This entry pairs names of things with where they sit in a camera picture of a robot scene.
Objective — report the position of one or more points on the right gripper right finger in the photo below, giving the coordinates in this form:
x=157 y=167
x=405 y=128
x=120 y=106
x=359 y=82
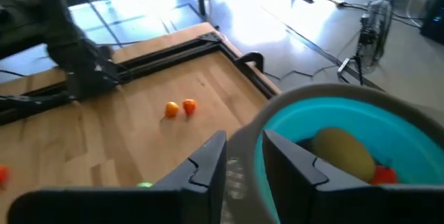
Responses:
x=301 y=199

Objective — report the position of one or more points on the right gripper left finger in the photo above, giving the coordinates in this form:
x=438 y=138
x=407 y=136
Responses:
x=194 y=199

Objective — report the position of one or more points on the olive-brown whole kiwi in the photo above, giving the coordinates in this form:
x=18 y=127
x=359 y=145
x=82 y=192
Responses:
x=343 y=154

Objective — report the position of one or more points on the small red-orange stemmed fruit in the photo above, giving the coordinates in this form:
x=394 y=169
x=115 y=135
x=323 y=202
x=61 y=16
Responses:
x=384 y=176

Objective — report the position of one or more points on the blue collapsible bowl grey rim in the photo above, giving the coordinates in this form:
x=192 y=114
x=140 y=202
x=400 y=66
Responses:
x=381 y=123

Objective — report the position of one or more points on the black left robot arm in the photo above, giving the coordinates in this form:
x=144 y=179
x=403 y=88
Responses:
x=62 y=43

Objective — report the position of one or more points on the green toy pepper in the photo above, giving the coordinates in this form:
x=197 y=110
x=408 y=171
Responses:
x=144 y=184

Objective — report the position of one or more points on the black floor fan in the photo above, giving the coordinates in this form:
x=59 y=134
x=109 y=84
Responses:
x=376 y=33

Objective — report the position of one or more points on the black computer case blue light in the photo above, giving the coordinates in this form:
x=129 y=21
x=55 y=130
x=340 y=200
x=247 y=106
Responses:
x=433 y=12

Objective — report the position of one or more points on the black table frame rails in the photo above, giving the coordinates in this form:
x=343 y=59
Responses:
x=173 y=52

